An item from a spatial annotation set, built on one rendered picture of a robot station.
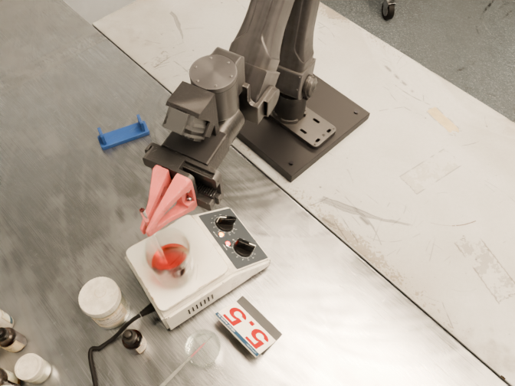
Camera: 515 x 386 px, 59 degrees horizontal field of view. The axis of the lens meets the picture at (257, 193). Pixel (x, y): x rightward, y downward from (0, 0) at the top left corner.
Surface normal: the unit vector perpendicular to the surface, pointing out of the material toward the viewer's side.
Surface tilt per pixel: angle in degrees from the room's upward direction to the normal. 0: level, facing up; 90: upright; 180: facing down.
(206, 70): 2
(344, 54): 0
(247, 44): 48
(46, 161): 0
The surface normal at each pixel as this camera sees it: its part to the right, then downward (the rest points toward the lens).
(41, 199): 0.02, -0.53
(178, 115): -0.26, 0.06
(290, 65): -0.47, 0.65
